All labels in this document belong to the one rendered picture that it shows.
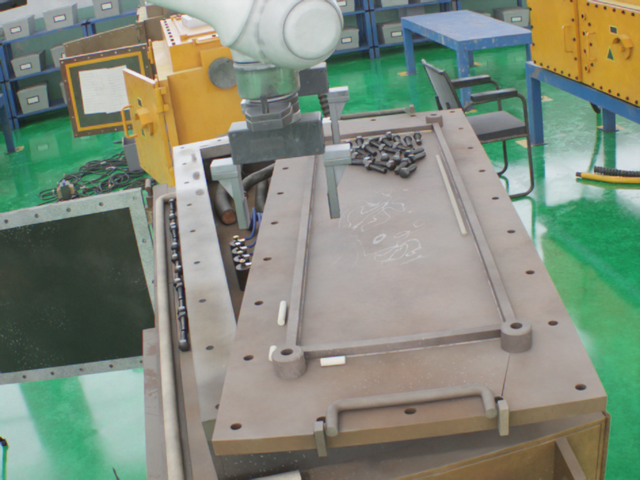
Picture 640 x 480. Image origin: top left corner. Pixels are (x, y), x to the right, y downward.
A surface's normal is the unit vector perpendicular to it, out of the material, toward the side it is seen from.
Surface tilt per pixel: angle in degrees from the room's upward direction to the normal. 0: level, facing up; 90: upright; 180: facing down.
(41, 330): 90
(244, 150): 90
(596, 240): 0
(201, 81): 90
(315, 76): 90
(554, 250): 0
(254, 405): 0
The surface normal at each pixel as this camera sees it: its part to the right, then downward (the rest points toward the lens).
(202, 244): -0.12, -0.92
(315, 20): 0.47, 0.36
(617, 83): -0.96, 0.20
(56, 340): 0.11, 0.37
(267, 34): -0.61, 0.42
